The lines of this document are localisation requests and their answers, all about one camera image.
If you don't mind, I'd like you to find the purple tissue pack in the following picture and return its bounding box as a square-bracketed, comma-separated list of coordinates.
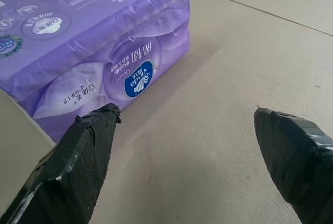
[0, 0, 193, 143]

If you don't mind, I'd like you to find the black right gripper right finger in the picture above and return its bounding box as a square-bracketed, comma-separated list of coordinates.
[253, 105, 333, 224]

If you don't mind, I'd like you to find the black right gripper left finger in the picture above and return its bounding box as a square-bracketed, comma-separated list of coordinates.
[0, 103, 123, 224]

